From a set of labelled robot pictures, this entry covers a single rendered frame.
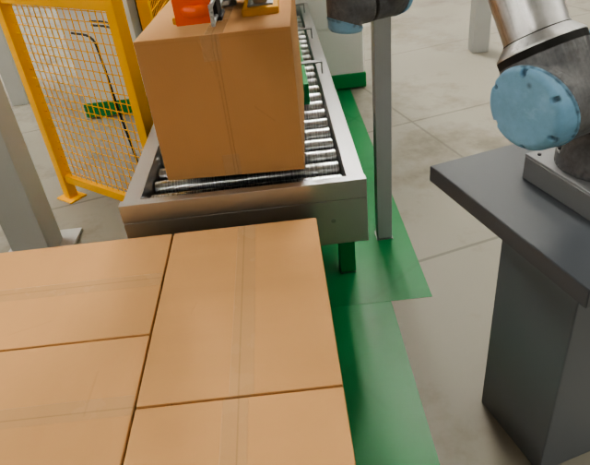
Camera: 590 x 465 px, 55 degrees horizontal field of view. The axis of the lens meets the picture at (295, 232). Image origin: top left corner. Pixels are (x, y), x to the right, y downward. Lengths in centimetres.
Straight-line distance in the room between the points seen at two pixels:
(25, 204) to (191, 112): 117
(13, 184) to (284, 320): 158
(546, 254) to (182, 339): 74
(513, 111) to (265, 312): 65
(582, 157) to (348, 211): 69
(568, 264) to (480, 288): 112
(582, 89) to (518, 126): 11
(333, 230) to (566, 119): 86
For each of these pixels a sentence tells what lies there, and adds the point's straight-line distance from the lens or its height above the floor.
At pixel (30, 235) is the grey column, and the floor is 14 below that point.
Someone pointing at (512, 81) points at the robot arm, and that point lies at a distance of 104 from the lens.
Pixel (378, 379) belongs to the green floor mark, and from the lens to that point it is 185.
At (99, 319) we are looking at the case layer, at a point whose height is 54.
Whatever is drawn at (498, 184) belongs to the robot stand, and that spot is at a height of 75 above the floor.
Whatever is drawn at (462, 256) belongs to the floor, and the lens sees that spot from 234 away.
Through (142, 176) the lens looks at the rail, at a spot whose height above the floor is 59.
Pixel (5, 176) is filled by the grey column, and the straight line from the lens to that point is 255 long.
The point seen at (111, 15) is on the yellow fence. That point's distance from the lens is 228.
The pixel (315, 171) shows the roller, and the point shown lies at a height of 54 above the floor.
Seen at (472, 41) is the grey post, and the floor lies 9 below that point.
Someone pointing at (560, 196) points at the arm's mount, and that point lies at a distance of 126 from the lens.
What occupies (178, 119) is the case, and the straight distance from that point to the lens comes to 161.
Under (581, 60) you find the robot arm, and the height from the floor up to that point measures 106.
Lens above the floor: 139
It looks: 34 degrees down
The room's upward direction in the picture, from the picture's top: 7 degrees counter-clockwise
